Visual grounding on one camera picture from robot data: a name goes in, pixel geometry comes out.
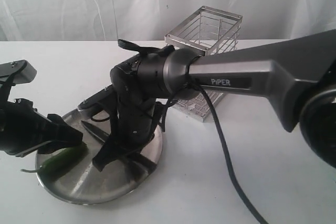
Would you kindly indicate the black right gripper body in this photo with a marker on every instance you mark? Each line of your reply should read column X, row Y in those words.
column 132, row 125

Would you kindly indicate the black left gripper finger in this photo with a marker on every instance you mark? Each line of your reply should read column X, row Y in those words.
column 48, row 147
column 65, row 135

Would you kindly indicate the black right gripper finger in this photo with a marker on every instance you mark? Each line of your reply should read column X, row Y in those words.
column 109, row 152
column 142, row 160

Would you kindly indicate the round stainless steel plate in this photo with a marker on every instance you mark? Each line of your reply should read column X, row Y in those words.
column 85, row 185

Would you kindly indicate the green cucumber with stem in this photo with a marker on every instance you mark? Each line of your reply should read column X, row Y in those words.
column 64, row 160

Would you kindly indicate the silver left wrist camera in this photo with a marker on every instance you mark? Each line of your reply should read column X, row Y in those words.
column 19, row 72

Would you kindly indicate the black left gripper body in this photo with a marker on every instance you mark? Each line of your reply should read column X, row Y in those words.
column 23, row 129

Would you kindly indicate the black kitchen knife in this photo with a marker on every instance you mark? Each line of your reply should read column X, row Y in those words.
column 98, row 134

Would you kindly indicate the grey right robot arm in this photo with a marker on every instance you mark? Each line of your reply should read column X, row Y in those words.
column 296, row 76

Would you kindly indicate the steel wire utensil basket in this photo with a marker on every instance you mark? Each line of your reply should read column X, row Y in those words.
column 208, row 31

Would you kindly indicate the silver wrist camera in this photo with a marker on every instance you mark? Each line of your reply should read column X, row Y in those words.
column 19, row 72
column 104, row 100

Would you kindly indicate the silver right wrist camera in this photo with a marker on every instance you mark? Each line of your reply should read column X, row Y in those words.
column 104, row 100

